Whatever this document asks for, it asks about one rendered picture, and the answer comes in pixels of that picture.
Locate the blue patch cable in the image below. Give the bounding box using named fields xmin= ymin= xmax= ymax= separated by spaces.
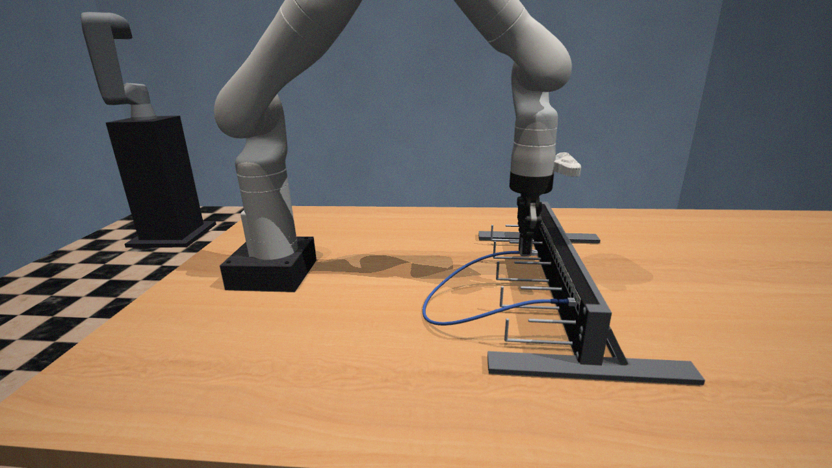
xmin=422 ymin=251 xmax=558 ymax=326

